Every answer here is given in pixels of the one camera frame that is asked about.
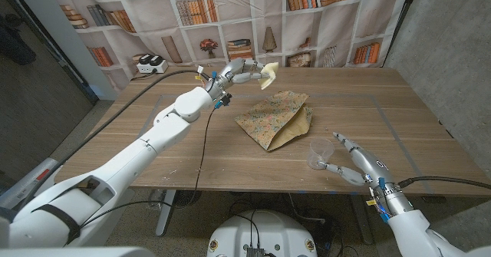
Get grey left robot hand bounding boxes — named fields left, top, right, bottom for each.
left=204, top=58, right=272, bottom=100

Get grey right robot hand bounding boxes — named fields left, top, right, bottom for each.
left=317, top=131, right=402, bottom=192

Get yellow sponge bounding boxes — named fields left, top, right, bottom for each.
left=257, top=61, right=280, bottom=91

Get clear plastic measuring cup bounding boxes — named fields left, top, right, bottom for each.
left=307, top=137, right=335, bottom=171

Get floral paper package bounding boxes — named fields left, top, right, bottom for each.
left=234, top=91, right=314, bottom=152

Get printed bookshelf backdrop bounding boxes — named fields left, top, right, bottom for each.
left=44, top=0, right=417, bottom=93

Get grey table leg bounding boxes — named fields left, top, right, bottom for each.
left=351, top=194, right=374, bottom=245
left=155, top=189, right=177, bottom=238

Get white power strip black plugs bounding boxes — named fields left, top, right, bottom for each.
left=136, top=53, right=169, bottom=74

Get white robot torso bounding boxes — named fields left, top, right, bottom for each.
left=206, top=209, right=318, bottom=257

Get black backdrop stand pole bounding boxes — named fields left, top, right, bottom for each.
left=381, top=0, right=421, bottom=68

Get black bag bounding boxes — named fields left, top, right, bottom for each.
left=0, top=15, right=38, bottom=66

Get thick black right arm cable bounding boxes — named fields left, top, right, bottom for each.
left=397, top=175, right=491, bottom=191

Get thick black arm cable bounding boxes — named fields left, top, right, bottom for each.
left=397, top=175, right=491, bottom=191
left=15, top=69, right=210, bottom=212

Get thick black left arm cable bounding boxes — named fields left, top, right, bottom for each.
left=15, top=69, right=210, bottom=212

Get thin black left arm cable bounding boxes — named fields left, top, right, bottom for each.
left=80, top=99, right=231, bottom=227

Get black floor cable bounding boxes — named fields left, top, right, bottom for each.
left=226, top=201, right=331, bottom=227

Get grey wall post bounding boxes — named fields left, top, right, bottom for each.
left=9, top=0, right=118, bottom=100

